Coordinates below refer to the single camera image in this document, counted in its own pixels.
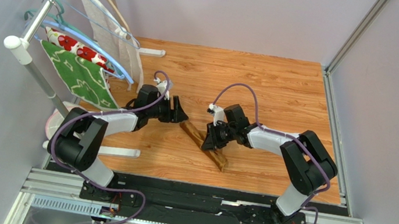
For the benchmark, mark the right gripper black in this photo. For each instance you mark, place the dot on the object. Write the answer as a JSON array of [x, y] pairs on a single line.
[[216, 134]]

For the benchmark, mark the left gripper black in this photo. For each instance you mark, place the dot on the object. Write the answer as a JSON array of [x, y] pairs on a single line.
[[176, 115]]

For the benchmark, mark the brown satin napkin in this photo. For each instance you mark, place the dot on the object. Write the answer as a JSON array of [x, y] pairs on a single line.
[[198, 137]]

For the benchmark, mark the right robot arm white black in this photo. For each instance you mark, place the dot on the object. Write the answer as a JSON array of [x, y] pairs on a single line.
[[309, 165]]

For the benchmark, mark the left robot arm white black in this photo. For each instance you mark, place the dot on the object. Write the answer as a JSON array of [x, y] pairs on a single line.
[[75, 145]]

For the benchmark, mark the green white patterned towel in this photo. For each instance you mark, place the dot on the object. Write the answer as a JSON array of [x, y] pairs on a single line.
[[83, 78]]

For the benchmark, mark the beige grey hanging cloth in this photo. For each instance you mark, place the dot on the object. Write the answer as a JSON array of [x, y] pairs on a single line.
[[128, 57]]

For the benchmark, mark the pink white mesh basket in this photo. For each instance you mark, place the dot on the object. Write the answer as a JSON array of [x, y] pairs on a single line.
[[53, 123]]

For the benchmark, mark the red floral white cloth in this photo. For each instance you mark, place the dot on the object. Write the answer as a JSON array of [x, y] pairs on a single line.
[[75, 47]]

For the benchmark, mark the light blue plastic hanger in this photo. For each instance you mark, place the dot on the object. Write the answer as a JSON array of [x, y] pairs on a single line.
[[120, 71]]

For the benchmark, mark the white metal clothes rack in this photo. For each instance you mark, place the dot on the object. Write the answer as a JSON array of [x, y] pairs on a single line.
[[50, 14]]

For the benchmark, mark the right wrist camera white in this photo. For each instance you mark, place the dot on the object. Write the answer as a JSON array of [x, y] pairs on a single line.
[[217, 113]]

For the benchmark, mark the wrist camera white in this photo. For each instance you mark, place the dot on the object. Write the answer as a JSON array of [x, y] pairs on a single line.
[[217, 113], [164, 87]]

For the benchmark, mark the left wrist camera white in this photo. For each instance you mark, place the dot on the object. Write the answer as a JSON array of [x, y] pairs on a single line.
[[164, 87]]

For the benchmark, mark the thin blue wire hanger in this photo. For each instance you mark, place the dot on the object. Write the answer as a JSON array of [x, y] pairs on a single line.
[[101, 18]]

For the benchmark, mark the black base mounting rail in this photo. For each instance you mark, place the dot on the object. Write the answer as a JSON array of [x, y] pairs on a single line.
[[167, 202]]

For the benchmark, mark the aluminium corner frame post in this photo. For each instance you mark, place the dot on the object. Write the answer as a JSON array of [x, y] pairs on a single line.
[[358, 32]]

